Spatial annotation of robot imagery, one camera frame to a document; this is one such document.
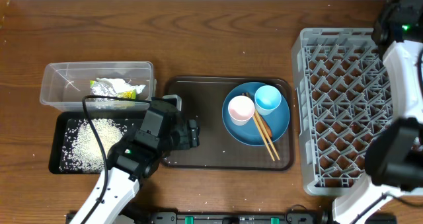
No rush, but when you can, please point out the grey dishwasher rack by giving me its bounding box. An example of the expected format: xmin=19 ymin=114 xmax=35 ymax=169
xmin=291 ymin=28 xmax=393 ymax=196

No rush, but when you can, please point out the brown sausage piece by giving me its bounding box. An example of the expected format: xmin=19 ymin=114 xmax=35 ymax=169
xmin=258 ymin=114 xmax=272 ymax=137

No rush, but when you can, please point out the pink cup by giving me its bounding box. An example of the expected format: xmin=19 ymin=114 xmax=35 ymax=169
xmin=228 ymin=95 xmax=255 ymax=126

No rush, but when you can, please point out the brown serving tray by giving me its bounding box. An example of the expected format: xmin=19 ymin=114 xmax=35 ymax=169
xmin=161 ymin=77 xmax=295 ymax=172

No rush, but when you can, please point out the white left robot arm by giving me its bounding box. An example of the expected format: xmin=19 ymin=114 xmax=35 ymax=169
xmin=71 ymin=94 xmax=200 ymax=223

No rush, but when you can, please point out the yellow snack wrapper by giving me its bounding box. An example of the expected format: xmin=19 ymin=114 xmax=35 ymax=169
xmin=90 ymin=78 xmax=145 ymax=99

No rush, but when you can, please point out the clear plastic waste bin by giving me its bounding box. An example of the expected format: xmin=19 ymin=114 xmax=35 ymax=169
xmin=40 ymin=61 xmax=157 ymax=112

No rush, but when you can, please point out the dark blue plate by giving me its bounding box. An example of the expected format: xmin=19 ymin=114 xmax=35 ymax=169
xmin=222 ymin=82 xmax=290 ymax=146

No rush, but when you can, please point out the light blue cup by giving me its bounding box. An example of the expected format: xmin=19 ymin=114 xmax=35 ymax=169
xmin=254 ymin=85 xmax=282 ymax=116

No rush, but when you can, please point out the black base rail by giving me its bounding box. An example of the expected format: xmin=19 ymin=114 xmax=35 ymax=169
xmin=115 ymin=204 xmax=332 ymax=224

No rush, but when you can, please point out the wooden chopstick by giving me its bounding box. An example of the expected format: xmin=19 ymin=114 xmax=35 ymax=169
xmin=252 ymin=109 xmax=275 ymax=161
xmin=255 ymin=109 xmax=280 ymax=160

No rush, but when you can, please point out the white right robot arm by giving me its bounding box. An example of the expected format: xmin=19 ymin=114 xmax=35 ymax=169
xmin=322 ymin=0 xmax=422 ymax=223

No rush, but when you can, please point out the left wooden chopstick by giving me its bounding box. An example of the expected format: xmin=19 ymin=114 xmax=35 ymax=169
xmin=252 ymin=109 xmax=275 ymax=161

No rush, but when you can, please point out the right wooden chopstick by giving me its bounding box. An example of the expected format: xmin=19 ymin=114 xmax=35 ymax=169
xmin=255 ymin=109 xmax=280 ymax=160

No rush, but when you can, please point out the black waste tray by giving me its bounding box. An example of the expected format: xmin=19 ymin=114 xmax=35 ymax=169
xmin=49 ymin=110 xmax=145 ymax=174

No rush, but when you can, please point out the pile of white rice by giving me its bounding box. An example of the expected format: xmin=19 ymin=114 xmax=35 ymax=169
xmin=70 ymin=119 xmax=125 ymax=172

